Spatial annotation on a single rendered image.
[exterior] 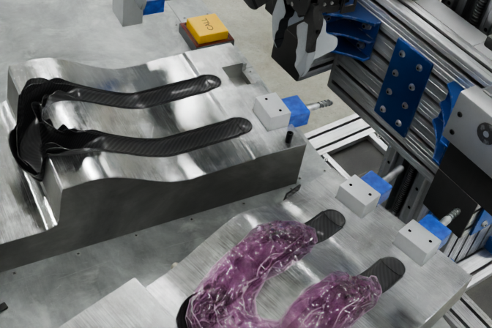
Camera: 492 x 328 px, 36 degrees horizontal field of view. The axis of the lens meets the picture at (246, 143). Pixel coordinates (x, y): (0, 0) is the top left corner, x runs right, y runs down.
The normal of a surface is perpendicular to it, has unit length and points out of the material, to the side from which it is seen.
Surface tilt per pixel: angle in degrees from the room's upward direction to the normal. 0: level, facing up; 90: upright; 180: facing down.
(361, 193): 0
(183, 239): 0
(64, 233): 90
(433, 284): 0
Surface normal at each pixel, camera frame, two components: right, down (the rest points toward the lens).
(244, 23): 0.13, -0.71
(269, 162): 0.45, 0.66
